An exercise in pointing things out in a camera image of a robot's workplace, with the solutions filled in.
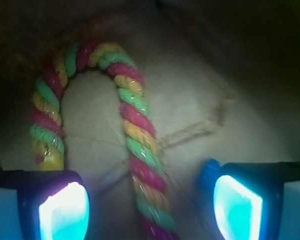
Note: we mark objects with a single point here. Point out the blue plastic bottle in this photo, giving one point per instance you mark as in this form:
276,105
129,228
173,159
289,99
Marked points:
208,175

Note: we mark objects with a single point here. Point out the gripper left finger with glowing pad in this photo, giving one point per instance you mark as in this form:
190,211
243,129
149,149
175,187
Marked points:
43,205

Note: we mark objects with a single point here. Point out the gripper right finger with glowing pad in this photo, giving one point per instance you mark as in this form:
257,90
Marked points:
258,201

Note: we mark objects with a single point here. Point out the brown paper bag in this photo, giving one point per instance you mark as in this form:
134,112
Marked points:
222,78

